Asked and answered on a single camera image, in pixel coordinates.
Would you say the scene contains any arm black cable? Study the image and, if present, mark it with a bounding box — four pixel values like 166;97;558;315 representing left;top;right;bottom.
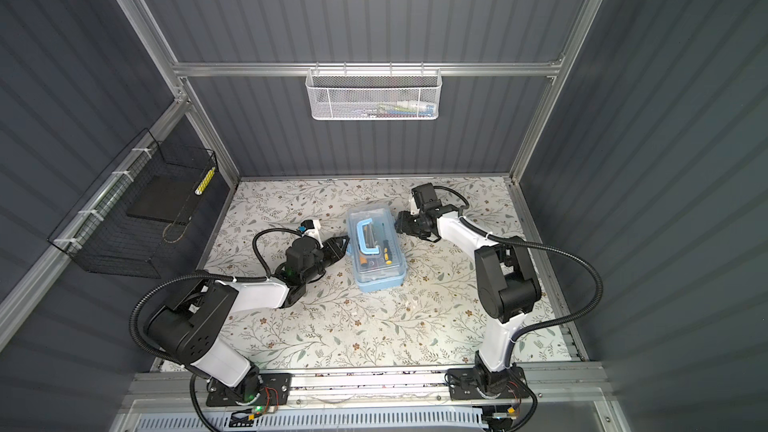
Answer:
431;184;605;432
128;226;307;432

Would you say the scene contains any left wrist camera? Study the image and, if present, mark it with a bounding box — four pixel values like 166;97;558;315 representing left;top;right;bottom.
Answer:
298;219;323;242

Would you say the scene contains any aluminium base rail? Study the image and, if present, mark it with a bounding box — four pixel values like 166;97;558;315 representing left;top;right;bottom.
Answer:
110;362;630;431

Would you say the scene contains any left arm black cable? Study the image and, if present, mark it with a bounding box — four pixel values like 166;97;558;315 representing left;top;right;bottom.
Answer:
128;226;307;432

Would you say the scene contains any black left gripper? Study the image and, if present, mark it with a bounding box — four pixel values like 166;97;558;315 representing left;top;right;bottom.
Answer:
302;234;349;288

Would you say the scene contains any yellow marker in basket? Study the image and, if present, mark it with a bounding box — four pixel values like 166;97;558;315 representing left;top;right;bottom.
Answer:
194;166;217;196

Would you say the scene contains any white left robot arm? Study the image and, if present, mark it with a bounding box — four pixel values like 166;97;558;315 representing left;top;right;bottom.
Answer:
129;235;350;396

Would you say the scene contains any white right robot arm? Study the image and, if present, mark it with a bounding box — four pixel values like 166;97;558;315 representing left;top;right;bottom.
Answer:
395;183;542;397

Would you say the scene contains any black wire basket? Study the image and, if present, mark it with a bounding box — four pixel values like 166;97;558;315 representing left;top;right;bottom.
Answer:
48;129;218;279

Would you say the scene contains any yellow black screwdriver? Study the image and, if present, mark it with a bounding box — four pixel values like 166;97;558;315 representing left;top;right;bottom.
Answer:
382;240;393;265

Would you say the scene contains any white wire mesh basket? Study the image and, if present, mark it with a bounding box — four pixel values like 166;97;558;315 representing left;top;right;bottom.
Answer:
305;69;443;121

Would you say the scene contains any blue plastic tool box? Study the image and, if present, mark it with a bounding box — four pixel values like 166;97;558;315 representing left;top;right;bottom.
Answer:
346;203;407;293

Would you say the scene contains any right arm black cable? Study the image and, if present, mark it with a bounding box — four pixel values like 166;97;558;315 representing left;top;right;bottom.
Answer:
431;184;605;432

